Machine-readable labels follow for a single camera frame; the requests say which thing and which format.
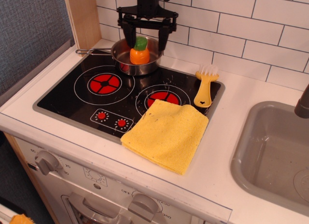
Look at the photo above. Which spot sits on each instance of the orange fuzzy object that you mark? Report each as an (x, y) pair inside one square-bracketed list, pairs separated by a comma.
[(17, 219)]

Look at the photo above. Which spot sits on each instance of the grey sink basin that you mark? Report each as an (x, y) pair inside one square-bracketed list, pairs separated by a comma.
[(271, 160)]

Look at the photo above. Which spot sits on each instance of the grey faucet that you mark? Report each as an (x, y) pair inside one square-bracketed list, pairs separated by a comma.
[(302, 106)]

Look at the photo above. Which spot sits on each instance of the red stove knob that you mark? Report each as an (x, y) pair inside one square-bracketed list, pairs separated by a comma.
[(121, 123), (101, 115)]

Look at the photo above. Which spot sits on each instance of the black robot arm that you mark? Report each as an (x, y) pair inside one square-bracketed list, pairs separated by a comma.
[(147, 14)]

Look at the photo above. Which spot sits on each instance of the red left stove knob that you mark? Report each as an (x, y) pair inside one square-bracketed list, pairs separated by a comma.
[(101, 115)]

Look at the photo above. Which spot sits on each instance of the steel saucepan with handle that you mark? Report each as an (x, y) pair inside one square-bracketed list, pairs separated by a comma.
[(120, 53)]

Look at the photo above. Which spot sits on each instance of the black toy stovetop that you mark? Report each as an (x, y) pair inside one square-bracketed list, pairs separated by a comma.
[(95, 85)]

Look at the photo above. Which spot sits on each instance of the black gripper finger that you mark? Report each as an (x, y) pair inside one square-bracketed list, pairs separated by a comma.
[(163, 36), (129, 31)]

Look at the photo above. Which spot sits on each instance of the grey timer knob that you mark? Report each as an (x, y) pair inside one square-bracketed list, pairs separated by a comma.
[(46, 162)]

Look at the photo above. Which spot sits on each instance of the yellow folded cloth napkin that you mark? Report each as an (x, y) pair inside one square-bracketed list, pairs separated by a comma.
[(167, 135)]

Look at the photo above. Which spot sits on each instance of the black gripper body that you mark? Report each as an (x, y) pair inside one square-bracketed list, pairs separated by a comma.
[(147, 14)]

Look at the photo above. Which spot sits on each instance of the oven door with handle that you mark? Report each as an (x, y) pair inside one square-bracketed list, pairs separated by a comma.
[(92, 209)]

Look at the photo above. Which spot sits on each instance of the orange carrot salt shaker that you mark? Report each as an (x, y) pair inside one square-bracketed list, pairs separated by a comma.
[(140, 54)]

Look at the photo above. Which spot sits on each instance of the yellow scrub brush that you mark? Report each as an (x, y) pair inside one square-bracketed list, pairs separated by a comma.
[(206, 74)]

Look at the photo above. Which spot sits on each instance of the wooden side post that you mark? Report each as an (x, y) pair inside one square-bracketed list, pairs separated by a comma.
[(83, 15)]

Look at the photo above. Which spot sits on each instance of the grey oven knob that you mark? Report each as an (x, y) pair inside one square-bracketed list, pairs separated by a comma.
[(144, 207)]

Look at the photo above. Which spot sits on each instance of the red right stove knob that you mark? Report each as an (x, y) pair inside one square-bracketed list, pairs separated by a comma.
[(121, 123)]

